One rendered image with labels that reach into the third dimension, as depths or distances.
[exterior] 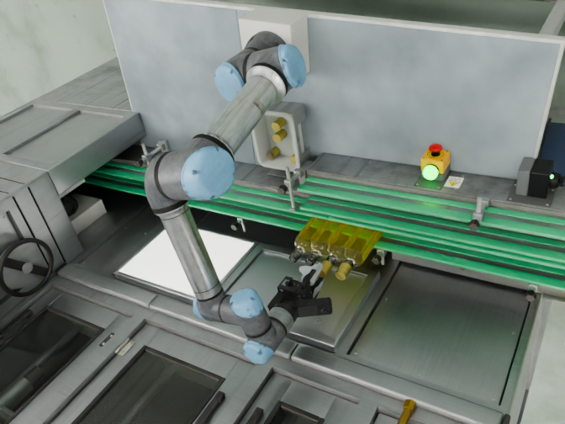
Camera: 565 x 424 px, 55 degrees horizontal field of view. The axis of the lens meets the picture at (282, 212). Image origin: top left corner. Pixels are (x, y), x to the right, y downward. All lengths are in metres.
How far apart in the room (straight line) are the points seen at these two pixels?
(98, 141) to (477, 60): 1.42
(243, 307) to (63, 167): 1.06
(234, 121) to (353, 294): 0.71
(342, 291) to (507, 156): 0.63
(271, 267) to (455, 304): 0.61
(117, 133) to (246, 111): 1.07
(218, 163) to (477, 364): 0.88
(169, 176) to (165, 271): 0.81
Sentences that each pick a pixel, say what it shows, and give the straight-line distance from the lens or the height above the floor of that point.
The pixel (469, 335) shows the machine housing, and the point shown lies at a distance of 1.67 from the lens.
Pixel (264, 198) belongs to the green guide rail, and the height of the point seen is 0.92.
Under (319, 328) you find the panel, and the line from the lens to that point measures 1.64.
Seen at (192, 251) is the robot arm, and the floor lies 1.47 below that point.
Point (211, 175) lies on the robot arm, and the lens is 1.20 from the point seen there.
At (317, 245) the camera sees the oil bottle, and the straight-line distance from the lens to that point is 1.69.
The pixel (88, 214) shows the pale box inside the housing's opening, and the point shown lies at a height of 1.09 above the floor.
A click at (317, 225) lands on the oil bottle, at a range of 1.77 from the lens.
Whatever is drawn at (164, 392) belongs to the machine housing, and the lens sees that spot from 1.67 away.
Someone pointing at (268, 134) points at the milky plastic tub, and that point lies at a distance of 1.97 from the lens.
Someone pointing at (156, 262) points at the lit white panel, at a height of 1.21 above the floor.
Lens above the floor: 2.20
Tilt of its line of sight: 42 degrees down
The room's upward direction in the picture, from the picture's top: 138 degrees counter-clockwise
